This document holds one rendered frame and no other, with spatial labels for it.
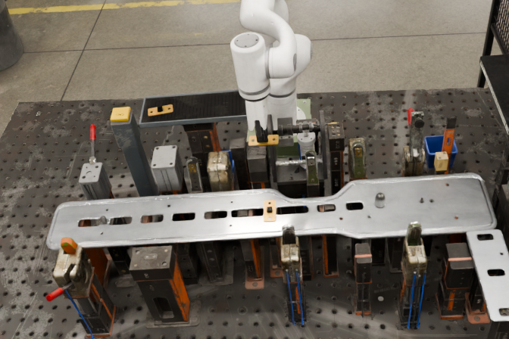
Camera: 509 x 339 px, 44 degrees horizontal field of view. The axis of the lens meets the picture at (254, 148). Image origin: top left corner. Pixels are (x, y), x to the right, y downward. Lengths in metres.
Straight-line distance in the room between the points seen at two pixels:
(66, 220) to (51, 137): 0.85
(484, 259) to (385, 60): 2.41
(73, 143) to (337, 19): 2.31
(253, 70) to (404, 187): 0.71
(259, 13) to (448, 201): 0.82
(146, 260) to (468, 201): 0.98
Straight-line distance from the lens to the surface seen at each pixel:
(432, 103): 2.76
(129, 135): 2.18
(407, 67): 4.06
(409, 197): 1.99
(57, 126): 2.95
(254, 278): 2.17
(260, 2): 1.66
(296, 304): 2.00
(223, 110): 2.07
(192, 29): 4.58
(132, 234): 2.00
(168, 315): 2.11
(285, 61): 1.54
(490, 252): 1.90
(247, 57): 1.52
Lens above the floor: 2.52
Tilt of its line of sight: 45 degrees down
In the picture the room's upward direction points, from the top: 9 degrees counter-clockwise
